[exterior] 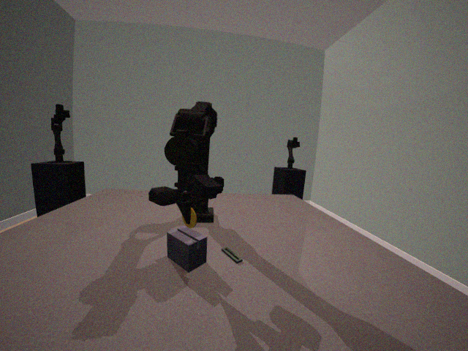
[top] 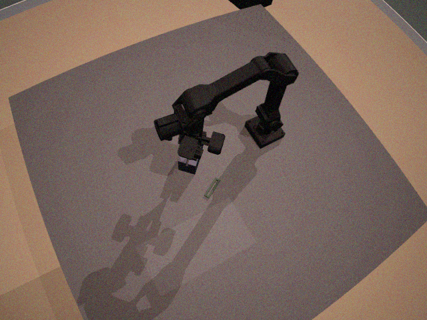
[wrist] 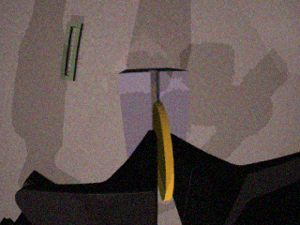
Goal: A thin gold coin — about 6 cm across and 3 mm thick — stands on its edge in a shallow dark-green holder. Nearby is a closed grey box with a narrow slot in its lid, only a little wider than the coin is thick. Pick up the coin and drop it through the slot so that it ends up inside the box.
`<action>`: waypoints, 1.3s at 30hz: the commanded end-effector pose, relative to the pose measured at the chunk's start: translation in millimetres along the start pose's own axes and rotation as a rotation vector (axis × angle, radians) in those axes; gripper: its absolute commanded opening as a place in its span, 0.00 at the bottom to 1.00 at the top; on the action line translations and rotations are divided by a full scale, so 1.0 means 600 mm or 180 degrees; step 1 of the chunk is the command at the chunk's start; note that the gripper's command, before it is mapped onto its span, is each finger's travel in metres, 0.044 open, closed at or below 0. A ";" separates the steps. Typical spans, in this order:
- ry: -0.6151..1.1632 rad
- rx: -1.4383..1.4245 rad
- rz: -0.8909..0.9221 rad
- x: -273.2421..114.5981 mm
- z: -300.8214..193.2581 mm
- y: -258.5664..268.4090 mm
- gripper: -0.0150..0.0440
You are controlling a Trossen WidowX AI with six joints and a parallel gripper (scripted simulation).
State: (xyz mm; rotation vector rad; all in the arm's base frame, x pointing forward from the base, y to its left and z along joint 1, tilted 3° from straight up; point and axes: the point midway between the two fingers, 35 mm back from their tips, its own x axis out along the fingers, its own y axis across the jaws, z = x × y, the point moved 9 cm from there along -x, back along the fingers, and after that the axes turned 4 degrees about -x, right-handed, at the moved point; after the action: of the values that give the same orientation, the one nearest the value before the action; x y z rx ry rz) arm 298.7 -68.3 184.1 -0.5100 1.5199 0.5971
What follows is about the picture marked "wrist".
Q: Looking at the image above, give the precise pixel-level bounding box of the gold coin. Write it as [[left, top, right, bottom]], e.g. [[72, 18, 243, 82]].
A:
[[151, 101, 175, 202]]

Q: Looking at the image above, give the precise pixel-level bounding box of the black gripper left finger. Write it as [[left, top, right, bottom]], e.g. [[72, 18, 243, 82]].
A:
[[15, 130, 158, 225]]

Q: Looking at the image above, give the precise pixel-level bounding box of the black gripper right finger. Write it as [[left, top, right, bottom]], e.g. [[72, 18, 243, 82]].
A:
[[170, 134, 300, 225]]

